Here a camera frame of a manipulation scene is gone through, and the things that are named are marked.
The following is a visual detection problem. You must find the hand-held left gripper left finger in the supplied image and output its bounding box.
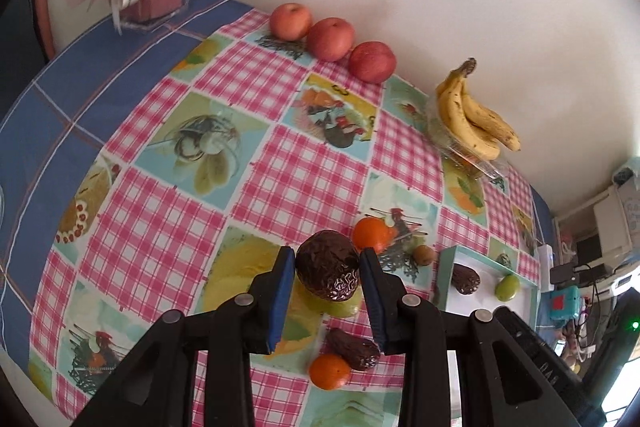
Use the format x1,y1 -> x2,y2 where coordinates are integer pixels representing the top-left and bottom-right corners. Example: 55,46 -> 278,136
72,246 -> 297,427

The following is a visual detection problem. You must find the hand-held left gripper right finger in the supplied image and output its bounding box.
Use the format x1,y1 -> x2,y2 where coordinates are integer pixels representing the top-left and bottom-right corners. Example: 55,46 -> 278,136
359,248 -> 566,427

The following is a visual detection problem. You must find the large dark brown dried date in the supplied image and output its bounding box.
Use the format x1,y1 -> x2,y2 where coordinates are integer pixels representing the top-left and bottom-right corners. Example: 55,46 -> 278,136
295,231 -> 361,303

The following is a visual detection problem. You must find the orange tangerine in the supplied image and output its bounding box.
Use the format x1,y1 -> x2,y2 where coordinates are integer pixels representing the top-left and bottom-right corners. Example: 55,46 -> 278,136
308,353 -> 352,391
352,217 -> 396,255

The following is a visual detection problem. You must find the small brown round fruit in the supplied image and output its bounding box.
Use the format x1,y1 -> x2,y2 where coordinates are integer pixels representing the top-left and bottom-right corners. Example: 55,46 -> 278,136
412,244 -> 436,267

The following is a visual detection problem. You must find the white tray with teal rim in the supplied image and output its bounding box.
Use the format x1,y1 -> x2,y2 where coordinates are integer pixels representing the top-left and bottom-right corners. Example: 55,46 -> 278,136
436,245 -> 542,333

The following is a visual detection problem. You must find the green lime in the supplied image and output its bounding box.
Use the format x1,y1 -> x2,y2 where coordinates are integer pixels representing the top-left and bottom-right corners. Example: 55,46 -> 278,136
495,274 -> 522,300

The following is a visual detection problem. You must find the teal plastic box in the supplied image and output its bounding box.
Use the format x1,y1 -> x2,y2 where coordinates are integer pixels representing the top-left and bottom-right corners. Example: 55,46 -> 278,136
549,285 -> 586,323

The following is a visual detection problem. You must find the black charger block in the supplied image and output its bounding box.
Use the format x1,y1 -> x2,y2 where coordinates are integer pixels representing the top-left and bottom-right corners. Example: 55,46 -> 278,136
550,263 -> 576,285

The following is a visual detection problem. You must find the pink checkered printed tablecloth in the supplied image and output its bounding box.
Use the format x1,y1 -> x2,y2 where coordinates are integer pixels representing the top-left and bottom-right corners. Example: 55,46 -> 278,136
27,9 -> 543,427

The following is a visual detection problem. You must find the white furniture piece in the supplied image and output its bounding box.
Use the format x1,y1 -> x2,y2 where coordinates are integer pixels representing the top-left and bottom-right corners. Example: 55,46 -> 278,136
592,184 -> 640,265

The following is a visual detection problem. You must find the clear plastic container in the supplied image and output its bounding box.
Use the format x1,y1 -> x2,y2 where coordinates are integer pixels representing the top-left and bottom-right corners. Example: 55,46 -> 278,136
425,107 -> 511,180

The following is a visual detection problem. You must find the bunch of yellow bananas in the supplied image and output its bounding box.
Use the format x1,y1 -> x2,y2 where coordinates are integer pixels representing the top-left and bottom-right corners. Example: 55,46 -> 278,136
434,58 -> 522,161

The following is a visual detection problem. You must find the red apple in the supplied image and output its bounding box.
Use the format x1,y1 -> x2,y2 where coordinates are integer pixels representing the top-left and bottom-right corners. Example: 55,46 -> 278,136
270,3 -> 313,42
306,18 -> 356,62
348,41 -> 397,84

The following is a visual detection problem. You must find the black charger cable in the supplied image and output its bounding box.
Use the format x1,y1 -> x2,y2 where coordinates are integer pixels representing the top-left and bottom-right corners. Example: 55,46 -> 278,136
572,259 -> 618,303

